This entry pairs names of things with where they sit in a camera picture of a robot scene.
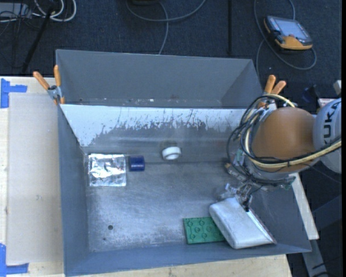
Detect small blue cylinder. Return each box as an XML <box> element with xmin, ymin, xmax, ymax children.
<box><xmin>128</xmin><ymin>155</ymin><xmax>146</xmax><ymax>172</ymax></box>

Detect pale wood flat board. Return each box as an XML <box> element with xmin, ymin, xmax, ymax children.
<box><xmin>5</xmin><ymin>92</ymin><xmax>65</xmax><ymax>267</ymax></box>

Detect silver foil packet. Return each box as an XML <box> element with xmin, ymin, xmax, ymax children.
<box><xmin>88</xmin><ymin>153</ymin><xmax>127</xmax><ymax>188</ymax></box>

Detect white rounded flat box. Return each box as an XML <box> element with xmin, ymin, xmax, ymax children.
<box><xmin>208</xmin><ymin>197</ymin><xmax>277</xmax><ymax>250</ymax></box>

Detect white round cap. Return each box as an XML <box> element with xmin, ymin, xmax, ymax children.
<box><xmin>161</xmin><ymin>146</ymin><xmax>182</xmax><ymax>161</ymax></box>

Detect dark green flat block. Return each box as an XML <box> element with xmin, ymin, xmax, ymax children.
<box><xmin>182</xmin><ymin>216</ymin><xmax>227</xmax><ymax>245</ymax></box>

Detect grey metal bin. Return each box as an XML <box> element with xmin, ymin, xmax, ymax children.
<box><xmin>55</xmin><ymin>49</ymin><xmax>313</xmax><ymax>277</ymax></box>

